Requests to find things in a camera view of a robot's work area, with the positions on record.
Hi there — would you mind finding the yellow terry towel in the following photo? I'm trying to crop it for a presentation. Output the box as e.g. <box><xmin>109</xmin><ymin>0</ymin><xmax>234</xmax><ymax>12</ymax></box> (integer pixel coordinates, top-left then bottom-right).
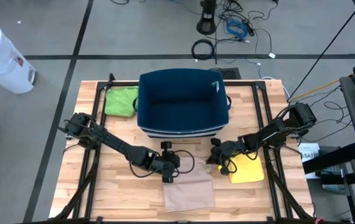
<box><xmin>217</xmin><ymin>151</ymin><xmax>265</xmax><ymax>184</ymax></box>

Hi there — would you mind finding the navy white striped fabric basket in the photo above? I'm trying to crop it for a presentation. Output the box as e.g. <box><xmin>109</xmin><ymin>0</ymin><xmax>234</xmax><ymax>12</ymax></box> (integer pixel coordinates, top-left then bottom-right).
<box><xmin>133</xmin><ymin>68</ymin><xmax>232</xmax><ymax>139</ymax></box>

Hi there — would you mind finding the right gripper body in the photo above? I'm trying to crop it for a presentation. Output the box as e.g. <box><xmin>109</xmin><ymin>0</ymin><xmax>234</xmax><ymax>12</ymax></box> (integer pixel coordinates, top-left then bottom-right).
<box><xmin>210</xmin><ymin>139</ymin><xmax>247</xmax><ymax>175</ymax></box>

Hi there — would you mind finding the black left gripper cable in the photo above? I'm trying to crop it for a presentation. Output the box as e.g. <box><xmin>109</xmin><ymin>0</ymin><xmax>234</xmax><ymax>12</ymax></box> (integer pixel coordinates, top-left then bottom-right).
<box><xmin>129</xmin><ymin>150</ymin><xmax>196</xmax><ymax>179</ymax></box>

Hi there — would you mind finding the black stand base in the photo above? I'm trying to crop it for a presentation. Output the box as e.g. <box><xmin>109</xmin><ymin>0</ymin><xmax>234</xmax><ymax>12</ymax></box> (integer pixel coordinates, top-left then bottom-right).
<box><xmin>196</xmin><ymin>0</ymin><xmax>217</xmax><ymax>35</ymax></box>

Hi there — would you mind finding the black power strip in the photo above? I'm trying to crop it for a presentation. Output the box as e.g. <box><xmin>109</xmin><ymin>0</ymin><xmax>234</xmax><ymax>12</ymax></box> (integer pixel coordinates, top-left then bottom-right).
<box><xmin>242</xmin><ymin>20</ymin><xmax>255</xmax><ymax>37</ymax></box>

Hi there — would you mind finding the yellow cable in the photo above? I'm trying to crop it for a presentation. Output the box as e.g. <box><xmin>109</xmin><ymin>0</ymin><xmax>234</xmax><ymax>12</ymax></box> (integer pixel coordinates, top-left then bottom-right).
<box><xmin>289</xmin><ymin>63</ymin><xmax>355</xmax><ymax>103</ymax></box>

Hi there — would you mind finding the green microfibre towel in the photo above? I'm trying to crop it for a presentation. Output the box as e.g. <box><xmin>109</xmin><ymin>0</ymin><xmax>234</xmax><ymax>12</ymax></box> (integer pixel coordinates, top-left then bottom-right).
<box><xmin>104</xmin><ymin>86</ymin><xmax>140</xmax><ymax>118</ymax></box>

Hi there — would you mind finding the coiled black cable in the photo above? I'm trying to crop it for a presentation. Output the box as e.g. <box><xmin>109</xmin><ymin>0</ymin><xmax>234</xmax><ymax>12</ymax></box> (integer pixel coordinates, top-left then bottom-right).
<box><xmin>191</xmin><ymin>39</ymin><xmax>215</xmax><ymax>60</ymax></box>

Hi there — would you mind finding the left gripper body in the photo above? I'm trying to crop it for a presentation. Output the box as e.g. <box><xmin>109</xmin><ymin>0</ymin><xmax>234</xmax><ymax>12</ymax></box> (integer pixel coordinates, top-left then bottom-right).
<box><xmin>151</xmin><ymin>141</ymin><xmax>181</xmax><ymax>184</ymax></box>

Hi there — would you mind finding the thin black pole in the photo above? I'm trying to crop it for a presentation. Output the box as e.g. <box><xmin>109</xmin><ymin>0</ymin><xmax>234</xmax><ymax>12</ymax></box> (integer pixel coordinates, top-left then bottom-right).
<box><xmin>288</xmin><ymin>0</ymin><xmax>355</xmax><ymax>102</ymax></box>

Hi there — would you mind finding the blue cable bundle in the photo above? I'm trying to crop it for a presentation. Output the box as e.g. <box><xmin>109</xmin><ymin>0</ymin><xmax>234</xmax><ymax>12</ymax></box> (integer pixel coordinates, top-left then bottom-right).
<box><xmin>225</xmin><ymin>18</ymin><xmax>249</xmax><ymax>40</ymax></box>

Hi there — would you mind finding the white trash can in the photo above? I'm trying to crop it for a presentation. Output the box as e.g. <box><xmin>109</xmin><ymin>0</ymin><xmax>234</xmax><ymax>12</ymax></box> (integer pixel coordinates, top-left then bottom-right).
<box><xmin>0</xmin><ymin>20</ymin><xmax>37</xmax><ymax>95</ymax></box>

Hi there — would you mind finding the black floor vent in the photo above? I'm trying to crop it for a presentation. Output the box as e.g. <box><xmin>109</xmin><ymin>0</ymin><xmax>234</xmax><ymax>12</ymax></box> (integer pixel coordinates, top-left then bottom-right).
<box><xmin>208</xmin><ymin>67</ymin><xmax>242</xmax><ymax>80</ymax></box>

